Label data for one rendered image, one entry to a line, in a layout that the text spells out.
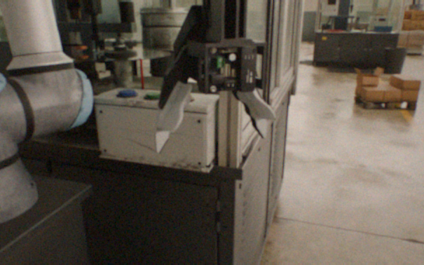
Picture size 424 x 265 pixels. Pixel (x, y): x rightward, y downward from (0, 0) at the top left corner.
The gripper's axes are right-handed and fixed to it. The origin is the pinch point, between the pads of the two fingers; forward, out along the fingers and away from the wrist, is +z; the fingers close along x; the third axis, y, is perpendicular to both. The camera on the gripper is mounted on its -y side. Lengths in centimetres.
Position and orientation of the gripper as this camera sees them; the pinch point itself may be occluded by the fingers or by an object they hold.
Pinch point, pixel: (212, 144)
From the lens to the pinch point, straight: 45.9
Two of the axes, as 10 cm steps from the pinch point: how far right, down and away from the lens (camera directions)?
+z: 0.0, 9.4, 3.3
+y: 3.6, 3.1, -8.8
